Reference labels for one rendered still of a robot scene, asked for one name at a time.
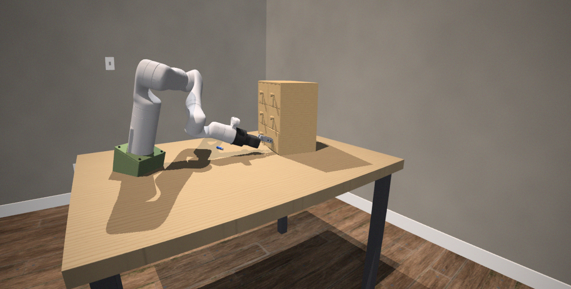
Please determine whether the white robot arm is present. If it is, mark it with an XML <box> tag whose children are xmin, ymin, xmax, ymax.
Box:
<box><xmin>128</xmin><ymin>59</ymin><xmax>225</xmax><ymax>156</ymax></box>

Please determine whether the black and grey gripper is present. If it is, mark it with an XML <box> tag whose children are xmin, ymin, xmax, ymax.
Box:
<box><xmin>221</xmin><ymin>117</ymin><xmax>273</xmax><ymax>148</ymax></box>

